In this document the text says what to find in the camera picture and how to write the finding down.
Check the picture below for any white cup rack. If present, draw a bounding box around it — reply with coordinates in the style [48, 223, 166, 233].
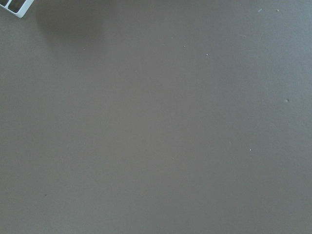
[0, 0, 34, 18]

